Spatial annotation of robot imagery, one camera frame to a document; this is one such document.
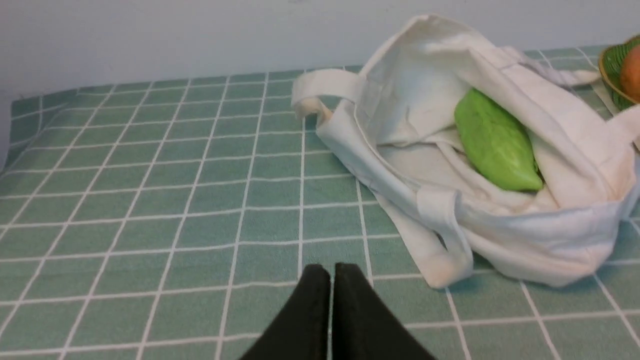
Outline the orange-brown potato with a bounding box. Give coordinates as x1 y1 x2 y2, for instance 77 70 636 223
619 44 640 103

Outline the green glass plate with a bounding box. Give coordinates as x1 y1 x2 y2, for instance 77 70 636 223
598 34 640 114

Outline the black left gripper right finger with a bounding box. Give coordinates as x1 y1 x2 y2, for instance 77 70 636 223
332 262 435 360

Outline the green leafy vegetable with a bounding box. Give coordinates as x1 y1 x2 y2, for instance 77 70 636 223
454 88 544 192

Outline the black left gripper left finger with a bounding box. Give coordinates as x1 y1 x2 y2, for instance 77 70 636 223
241 264 331 360

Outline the white cloth tote bag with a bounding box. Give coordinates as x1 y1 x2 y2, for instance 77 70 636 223
291 14 639 289

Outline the green checkered tablecloth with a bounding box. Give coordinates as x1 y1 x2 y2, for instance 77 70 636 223
0 70 639 360

